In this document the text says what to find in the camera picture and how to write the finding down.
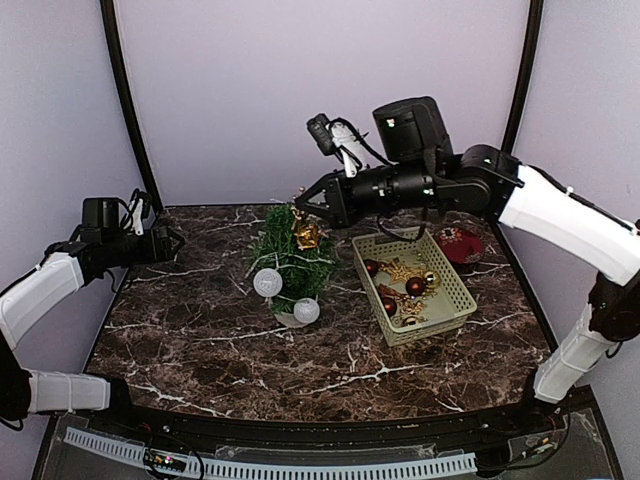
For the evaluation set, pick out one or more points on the white woven light ball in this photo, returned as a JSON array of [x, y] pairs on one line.
[[306, 311], [267, 282]]

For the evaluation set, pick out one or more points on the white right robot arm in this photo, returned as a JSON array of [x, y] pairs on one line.
[[522, 199]]

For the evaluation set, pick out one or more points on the left black frame post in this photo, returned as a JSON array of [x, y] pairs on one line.
[[128, 109]]

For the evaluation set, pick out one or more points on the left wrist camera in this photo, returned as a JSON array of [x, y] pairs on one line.
[[106, 217]]

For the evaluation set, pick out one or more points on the pale green perforated basket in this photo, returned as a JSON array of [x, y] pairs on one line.
[[444, 309]]

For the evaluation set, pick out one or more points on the black front table rail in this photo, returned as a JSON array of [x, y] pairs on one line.
[[481, 427]]

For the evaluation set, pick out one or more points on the white slotted cable duct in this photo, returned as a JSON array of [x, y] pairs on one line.
[[234, 462]]

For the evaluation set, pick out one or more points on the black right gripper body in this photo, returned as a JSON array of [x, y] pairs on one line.
[[341, 198]]

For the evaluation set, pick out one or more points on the gold star ornament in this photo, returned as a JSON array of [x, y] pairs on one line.
[[398, 271]]

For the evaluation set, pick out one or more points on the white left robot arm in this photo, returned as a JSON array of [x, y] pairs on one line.
[[66, 268]]

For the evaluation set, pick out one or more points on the gold gift box ornament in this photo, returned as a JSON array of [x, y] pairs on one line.
[[307, 237]]

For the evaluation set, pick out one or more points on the small green christmas tree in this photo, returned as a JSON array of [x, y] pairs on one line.
[[304, 273]]

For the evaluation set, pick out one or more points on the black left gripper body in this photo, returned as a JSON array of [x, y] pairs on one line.
[[160, 244]]

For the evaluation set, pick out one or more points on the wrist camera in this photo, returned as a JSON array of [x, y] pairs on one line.
[[339, 138], [106, 217]]

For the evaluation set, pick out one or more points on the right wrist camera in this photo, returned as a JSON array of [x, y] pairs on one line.
[[339, 138]]

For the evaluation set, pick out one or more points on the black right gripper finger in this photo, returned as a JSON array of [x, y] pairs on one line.
[[321, 211], [316, 194]]

